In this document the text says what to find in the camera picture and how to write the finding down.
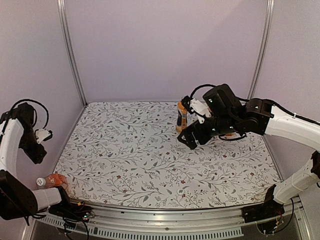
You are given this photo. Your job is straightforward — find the white cap with green print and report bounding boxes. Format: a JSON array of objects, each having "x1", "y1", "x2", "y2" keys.
[{"x1": 176, "y1": 188, "x2": 184, "y2": 196}]

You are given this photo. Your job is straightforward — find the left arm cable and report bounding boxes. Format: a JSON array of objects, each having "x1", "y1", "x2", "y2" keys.
[{"x1": 9, "y1": 98, "x2": 50, "y2": 131}]

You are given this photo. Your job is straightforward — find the yellow dark-label bottle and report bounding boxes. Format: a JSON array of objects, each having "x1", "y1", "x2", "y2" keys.
[{"x1": 176, "y1": 101, "x2": 188, "y2": 133}]

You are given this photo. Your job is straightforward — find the floral tablecloth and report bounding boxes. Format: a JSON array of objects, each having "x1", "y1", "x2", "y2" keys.
[{"x1": 55, "y1": 102, "x2": 280, "y2": 209}]

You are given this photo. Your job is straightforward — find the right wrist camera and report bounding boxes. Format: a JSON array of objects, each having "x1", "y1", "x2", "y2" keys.
[{"x1": 181, "y1": 96, "x2": 212, "y2": 118}]

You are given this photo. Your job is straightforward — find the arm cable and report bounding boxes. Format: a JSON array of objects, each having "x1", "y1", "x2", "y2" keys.
[
  {"x1": 9, "y1": 98, "x2": 50, "y2": 131},
  {"x1": 189, "y1": 84, "x2": 216, "y2": 100}
]

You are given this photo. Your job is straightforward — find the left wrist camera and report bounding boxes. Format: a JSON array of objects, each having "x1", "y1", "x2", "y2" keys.
[{"x1": 34, "y1": 128, "x2": 53, "y2": 144}]

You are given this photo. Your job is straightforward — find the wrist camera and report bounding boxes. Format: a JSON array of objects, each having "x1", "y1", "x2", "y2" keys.
[
  {"x1": 181, "y1": 96, "x2": 212, "y2": 118},
  {"x1": 34, "y1": 128, "x2": 53, "y2": 144}
]

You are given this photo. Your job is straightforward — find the aluminium front rail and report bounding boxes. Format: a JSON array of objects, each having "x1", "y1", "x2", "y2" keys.
[{"x1": 22, "y1": 196, "x2": 316, "y2": 240}]

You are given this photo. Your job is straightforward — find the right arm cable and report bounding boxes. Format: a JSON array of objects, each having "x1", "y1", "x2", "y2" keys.
[{"x1": 189, "y1": 84, "x2": 216, "y2": 100}]

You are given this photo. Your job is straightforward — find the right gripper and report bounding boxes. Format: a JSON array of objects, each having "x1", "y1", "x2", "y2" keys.
[{"x1": 177, "y1": 114, "x2": 239, "y2": 150}]

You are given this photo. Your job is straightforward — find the right metal frame post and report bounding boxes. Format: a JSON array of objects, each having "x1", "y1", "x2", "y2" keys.
[{"x1": 247, "y1": 0, "x2": 275, "y2": 99}]

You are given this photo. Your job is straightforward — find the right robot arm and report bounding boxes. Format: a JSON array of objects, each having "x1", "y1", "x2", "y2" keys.
[{"x1": 177, "y1": 83, "x2": 320, "y2": 223}]

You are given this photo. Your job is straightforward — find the left metal frame post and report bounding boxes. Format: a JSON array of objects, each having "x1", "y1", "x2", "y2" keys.
[{"x1": 56, "y1": 0, "x2": 88, "y2": 107}]

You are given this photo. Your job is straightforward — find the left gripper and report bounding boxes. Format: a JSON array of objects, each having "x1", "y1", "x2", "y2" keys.
[{"x1": 18, "y1": 123, "x2": 47, "y2": 163}]

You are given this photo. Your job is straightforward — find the metal frame post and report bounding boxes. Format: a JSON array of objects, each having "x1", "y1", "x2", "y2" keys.
[
  {"x1": 247, "y1": 0, "x2": 275, "y2": 99},
  {"x1": 56, "y1": 0, "x2": 88, "y2": 107}
]

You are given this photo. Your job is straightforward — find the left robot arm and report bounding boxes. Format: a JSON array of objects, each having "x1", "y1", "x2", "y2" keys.
[{"x1": 0, "y1": 99, "x2": 75, "y2": 221}]

